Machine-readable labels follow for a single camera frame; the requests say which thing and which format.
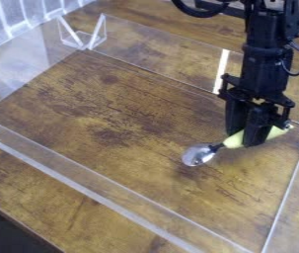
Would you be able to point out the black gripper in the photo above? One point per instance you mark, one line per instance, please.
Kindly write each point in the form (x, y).
(254, 94)

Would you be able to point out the green handled metal spoon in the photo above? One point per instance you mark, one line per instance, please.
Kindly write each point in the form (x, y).
(201, 152)

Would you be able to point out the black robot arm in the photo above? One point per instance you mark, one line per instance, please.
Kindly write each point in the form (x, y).
(271, 28)

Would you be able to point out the black bar on table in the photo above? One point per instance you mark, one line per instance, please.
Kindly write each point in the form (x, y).
(209, 9)

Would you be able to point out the clear acrylic tray enclosure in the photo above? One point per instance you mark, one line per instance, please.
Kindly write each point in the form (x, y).
(104, 120)

